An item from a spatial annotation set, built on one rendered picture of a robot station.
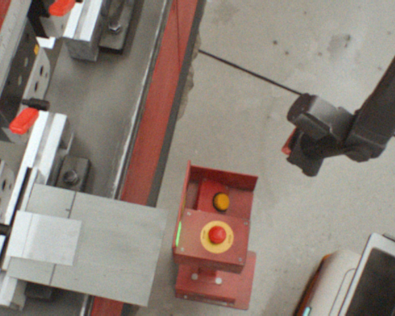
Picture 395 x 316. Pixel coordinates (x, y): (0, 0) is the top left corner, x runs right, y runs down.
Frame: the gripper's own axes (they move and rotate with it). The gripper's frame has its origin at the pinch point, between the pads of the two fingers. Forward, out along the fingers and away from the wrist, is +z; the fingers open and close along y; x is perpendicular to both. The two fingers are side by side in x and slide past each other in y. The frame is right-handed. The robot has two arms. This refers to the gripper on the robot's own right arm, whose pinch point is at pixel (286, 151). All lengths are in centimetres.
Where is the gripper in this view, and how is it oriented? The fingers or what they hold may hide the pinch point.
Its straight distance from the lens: 123.3
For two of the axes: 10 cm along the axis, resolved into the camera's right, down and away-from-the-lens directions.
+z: -4.1, 1.2, 9.0
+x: 8.0, 5.2, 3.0
